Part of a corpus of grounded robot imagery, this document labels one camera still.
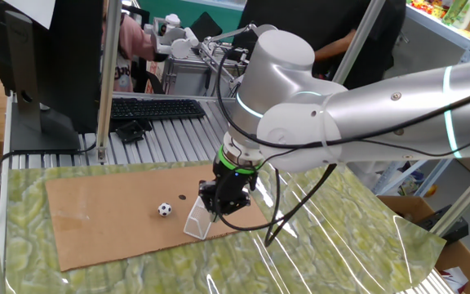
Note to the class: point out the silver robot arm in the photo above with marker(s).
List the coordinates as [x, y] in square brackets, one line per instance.
[382, 114]

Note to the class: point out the black keyboard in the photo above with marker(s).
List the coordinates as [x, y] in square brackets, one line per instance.
[157, 109]

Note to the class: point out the grey metal case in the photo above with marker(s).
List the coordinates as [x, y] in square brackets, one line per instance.
[194, 77]

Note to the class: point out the person in black shirt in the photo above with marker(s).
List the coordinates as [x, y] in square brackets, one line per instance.
[300, 16]

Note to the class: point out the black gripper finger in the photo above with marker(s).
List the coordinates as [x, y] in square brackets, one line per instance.
[237, 202]
[212, 198]

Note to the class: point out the small black bracket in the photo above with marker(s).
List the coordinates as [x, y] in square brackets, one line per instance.
[131, 130]

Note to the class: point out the bare forearm of bystander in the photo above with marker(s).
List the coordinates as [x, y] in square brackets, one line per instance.
[335, 47]

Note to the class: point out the white paper on monitor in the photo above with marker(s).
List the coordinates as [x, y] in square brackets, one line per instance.
[31, 10]

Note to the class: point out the black and white soccer ball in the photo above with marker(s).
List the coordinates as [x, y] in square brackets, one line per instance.
[164, 209]

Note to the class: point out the white mesh toy goal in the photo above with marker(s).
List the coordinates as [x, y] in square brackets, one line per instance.
[196, 222]

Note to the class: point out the green marble pattern mat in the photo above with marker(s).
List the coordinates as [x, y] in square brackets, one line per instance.
[320, 253]

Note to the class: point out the brown cardboard sheet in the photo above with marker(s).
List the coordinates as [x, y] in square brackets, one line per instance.
[116, 220]

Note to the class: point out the person in pink shirt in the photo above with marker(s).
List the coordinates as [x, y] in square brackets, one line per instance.
[131, 45]

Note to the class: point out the brown cardboard box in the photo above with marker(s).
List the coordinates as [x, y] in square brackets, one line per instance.
[467, 261]

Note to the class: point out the black computer monitor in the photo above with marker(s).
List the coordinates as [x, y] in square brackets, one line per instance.
[55, 61]

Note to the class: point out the white storage shelf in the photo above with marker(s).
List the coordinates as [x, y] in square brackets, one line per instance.
[447, 28]

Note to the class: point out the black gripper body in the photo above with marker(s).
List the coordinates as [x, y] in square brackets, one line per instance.
[235, 181]

